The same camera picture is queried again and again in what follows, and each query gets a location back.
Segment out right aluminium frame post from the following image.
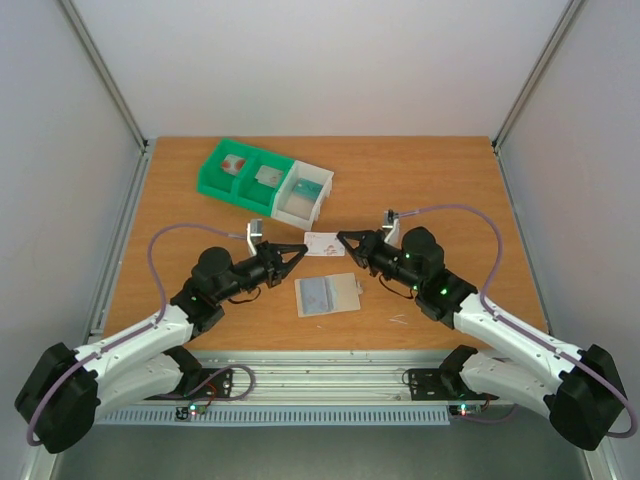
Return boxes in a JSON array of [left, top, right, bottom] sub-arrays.
[[491, 0, 587, 157]]

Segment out aluminium front rail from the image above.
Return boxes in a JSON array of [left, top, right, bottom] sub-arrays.
[[44, 319, 596, 405]]

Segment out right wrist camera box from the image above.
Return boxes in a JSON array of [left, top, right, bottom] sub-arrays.
[[382, 209, 400, 246]]

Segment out right controller board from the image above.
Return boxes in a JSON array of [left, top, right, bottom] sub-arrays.
[[449, 403, 484, 417]]

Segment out grey card in bin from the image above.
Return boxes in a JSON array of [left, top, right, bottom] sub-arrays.
[[255, 165, 283, 188]]

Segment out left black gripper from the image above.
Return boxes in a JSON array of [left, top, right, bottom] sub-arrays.
[[216, 241, 308, 303]]

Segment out green bin far left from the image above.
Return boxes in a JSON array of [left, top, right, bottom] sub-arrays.
[[197, 138, 259, 203]]

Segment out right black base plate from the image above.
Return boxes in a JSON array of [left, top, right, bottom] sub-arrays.
[[402, 368, 498, 402]]

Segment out aluminium frame post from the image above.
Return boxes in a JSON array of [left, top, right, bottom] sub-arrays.
[[491, 0, 587, 157], [56, 0, 149, 153]]

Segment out white bin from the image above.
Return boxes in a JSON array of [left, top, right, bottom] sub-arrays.
[[271, 160, 334, 231]]

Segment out teal card in bin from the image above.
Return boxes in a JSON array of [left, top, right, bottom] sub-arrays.
[[293, 178, 324, 202]]

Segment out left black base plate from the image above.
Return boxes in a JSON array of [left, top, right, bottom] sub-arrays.
[[166, 368, 233, 401]]

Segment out grey slotted cable duct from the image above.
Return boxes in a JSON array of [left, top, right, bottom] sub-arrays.
[[98, 405, 450, 428]]

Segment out left controller board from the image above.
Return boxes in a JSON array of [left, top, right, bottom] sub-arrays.
[[175, 404, 208, 421]]

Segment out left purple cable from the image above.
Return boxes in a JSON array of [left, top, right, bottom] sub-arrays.
[[25, 223, 257, 447]]

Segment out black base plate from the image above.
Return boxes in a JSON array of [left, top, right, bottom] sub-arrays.
[[166, 368, 233, 401], [402, 368, 498, 402]]

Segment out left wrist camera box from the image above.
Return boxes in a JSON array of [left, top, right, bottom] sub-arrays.
[[246, 218, 263, 243]]

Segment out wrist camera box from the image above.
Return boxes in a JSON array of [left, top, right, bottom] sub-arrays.
[[246, 218, 263, 243], [382, 209, 400, 246]]

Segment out card with red circles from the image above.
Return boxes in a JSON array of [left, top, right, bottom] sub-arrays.
[[220, 154, 246, 176]]

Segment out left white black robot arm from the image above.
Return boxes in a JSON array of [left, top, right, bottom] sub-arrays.
[[14, 241, 308, 453]]

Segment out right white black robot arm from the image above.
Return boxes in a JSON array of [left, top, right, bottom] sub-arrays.
[[337, 227, 627, 451]]

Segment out controller board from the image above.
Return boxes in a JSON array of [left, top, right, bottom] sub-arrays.
[[175, 404, 208, 421], [449, 403, 484, 417]]

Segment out left aluminium frame post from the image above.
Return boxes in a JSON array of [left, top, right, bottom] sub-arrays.
[[56, 0, 149, 153]]

